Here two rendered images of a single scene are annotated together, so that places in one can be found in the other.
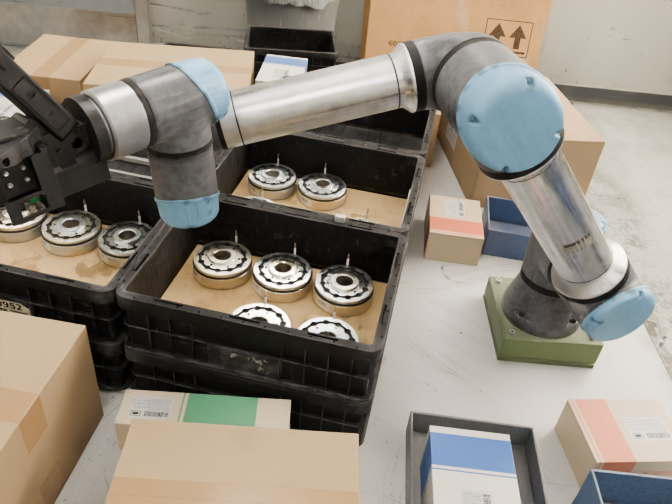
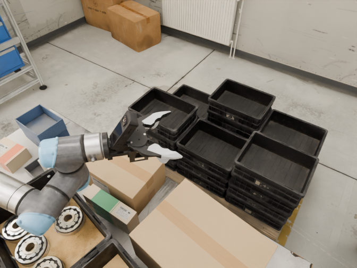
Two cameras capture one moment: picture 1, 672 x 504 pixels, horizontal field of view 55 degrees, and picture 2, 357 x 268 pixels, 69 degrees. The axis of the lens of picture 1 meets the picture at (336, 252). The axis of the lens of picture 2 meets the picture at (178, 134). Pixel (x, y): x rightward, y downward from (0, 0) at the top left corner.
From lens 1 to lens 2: 1.10 m
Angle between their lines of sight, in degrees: 90
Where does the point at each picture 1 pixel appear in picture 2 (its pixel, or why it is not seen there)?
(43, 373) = (151, 216)
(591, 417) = (8, 157)
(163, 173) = not seen: hidden behind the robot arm
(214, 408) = (105, 202)
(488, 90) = not seen: outside the picture
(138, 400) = (125, 217)
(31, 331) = (148, 241)
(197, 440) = (119, 182)
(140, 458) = (136, 184)
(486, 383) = not seen: hidden behind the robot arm
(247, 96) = (12, 183)
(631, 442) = (10, 147)
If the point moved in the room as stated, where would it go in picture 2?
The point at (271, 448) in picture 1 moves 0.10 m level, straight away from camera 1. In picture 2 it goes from (103, 171) to (86, 189)
